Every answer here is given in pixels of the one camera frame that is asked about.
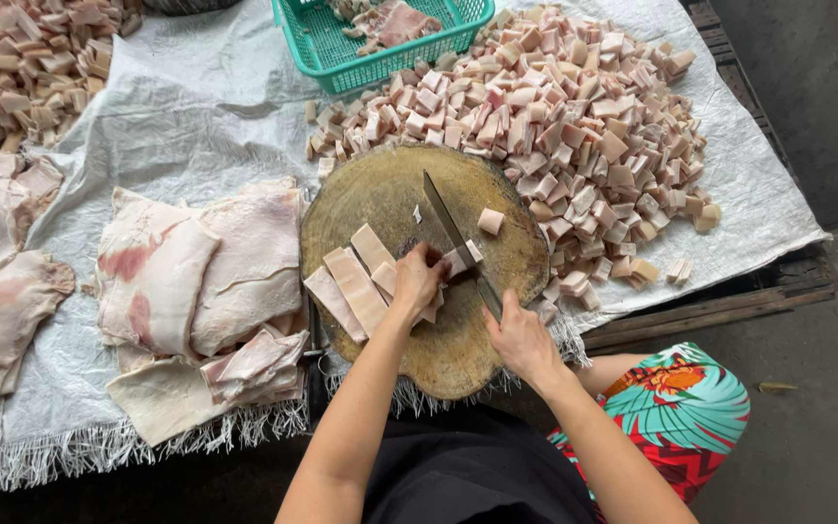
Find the narrow pork skin strip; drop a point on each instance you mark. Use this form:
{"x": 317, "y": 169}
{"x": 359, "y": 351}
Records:
{"x": 333, "y": 304}

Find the person's left fingers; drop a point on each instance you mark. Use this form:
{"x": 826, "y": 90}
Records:
{"x": 430, "y": 262}

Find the raw pork pieces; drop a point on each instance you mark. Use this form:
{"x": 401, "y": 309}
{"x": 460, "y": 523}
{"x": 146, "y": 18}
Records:
{"x": 393, "y": 23}

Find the round wooden chopping block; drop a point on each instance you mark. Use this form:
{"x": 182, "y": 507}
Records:
{"x": 404, "y": 182}

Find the tiny pork scrap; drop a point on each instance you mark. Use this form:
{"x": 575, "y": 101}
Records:
{"x": 417, "y": 214}

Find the long steel knife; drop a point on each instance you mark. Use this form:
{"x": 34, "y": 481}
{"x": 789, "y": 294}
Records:
{"x": 452, "y": 225}

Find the green plastic basket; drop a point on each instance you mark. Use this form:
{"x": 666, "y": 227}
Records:
{"x": 317, "y": 44}

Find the short pork skin strip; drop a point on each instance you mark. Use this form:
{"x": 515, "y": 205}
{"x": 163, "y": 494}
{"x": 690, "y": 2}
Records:
{"x": 372, "y": 247}

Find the sliced pork piece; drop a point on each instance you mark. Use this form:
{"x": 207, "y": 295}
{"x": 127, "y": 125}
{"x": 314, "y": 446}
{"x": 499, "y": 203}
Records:
{"x": 457, "y": 260}

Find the smaller heap of pork cubes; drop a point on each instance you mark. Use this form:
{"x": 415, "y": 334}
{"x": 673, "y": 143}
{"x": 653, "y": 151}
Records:
{"x": 26, "y": 65}

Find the black apron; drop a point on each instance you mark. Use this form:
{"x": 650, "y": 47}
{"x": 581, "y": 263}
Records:
{"x": 470, "y": 466}

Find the dark round bowl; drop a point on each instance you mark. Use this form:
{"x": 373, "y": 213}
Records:
{"x": 190, "y": 5}

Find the person's right hand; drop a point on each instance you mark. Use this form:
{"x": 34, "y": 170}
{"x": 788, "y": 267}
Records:
{"x": 524, "y": 342}

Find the partly cut pork strip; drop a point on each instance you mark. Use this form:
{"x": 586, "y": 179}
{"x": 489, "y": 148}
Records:
{"x": 385, "y": 278}

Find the white woven plastic sheet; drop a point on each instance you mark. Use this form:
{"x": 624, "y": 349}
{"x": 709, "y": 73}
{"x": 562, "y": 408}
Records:
{"x": 193, "y": 109}

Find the wooden pallet platform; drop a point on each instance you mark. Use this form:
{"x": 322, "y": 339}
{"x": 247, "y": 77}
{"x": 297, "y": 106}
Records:
{"x": 753, "y": 300}

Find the pale pork skin slab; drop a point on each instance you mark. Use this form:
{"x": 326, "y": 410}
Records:
{"x": 164, "y": 400}

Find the colourful floral trousers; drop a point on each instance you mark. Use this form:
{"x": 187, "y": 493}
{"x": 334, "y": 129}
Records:
{"x": 681, "y": 415}

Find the dry leaf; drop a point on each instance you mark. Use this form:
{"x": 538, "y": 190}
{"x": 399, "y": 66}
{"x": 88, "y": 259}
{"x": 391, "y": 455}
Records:
{"x": 778, "y": 387}

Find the person's left hand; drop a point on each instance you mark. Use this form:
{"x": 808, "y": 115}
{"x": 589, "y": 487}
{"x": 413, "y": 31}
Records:
{"x": 415, "y": 284}

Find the wide pork skin strip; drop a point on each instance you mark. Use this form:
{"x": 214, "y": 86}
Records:
{"x": 357, "y": 291}

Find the large pile of pork cubes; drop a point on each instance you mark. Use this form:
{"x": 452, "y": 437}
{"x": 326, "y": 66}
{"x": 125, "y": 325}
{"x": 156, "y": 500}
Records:
{"x": 572, "y": 124}

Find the small cut pork cube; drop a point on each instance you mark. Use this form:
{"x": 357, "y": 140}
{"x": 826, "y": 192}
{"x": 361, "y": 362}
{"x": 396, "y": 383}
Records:
{"x": 491, "y": 220}

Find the folded pork skin slab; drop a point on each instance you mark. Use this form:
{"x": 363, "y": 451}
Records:
{"x": 259, "y": 367}

